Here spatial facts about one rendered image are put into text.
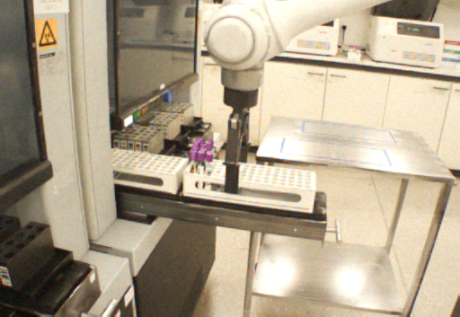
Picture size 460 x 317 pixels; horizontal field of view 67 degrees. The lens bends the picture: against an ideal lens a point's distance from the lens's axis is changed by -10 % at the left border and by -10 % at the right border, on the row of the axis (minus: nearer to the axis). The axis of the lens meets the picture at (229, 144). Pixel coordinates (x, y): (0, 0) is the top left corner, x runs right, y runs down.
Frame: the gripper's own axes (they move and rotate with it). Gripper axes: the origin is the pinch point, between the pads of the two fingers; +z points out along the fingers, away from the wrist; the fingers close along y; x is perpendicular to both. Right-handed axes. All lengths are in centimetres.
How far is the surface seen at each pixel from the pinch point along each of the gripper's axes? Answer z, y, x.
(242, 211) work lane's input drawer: 6.0, -6.4, -2.9
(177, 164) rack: 0.0, 0.8, 14.6
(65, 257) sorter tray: 3.1, -36.3, 22.5
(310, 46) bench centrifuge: -11, 230, -15
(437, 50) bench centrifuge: -19, 229, -117
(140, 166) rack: 0.1, -2.8, 22.7
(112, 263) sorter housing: 12.9, -24.0, 20.6
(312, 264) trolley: 58, 48, -25
